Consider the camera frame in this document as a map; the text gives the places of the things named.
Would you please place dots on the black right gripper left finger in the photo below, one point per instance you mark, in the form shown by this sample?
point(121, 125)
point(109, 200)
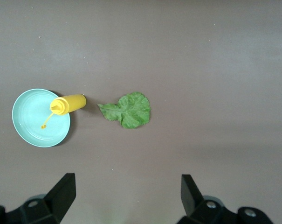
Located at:
point(50, 205)

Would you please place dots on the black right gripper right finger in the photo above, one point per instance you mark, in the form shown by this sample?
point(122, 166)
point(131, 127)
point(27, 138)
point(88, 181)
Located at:
point(201, 210)

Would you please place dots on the yellow squeeze sauce bottle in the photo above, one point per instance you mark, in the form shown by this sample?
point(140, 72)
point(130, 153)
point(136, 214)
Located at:
point(72, 103)

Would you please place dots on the green lettuce leaf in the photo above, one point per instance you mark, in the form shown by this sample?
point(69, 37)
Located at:
point(131, 112)

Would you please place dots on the mint green round plate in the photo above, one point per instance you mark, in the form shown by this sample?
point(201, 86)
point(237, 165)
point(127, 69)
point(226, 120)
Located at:
point(31, 121)

